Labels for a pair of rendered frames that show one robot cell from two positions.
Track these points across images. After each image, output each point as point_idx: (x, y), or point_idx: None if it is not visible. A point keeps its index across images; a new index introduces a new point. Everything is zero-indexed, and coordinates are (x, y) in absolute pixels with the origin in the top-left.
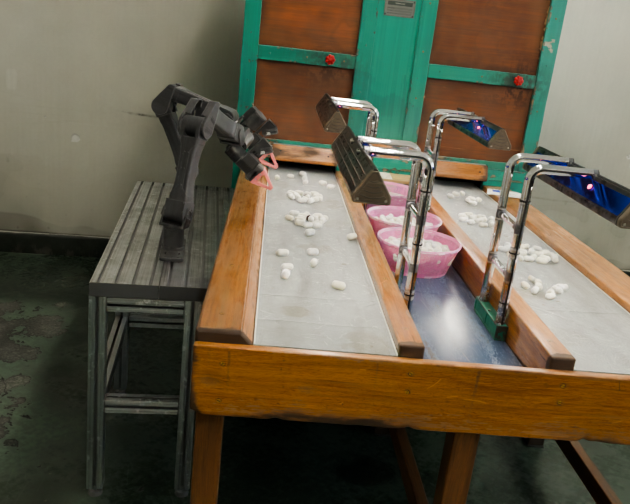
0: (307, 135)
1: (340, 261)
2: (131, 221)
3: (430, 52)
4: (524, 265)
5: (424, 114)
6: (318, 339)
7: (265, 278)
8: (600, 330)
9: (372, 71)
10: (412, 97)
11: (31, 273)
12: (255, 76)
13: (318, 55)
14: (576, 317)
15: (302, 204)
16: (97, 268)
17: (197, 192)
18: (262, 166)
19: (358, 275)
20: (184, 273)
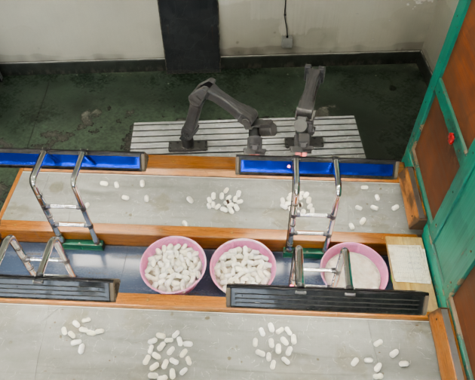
0: (427, 186)
1: (136, 213)
2: (242, 124)
3: None
4: (139, 342)
5: (471, 276)
6: (22, 194)
7: (102, 176)
8: (8, 344)
9: (467, 185)
10: (470, 246)
11: (403, 130)
12: (428, 104)
13: (452, 126)
14: (31, 337)
15: (277, 202)
16: (153, 122)
17: (338, 149)
18: (251, 152)
19: (109, 220)
20: (149, 154)
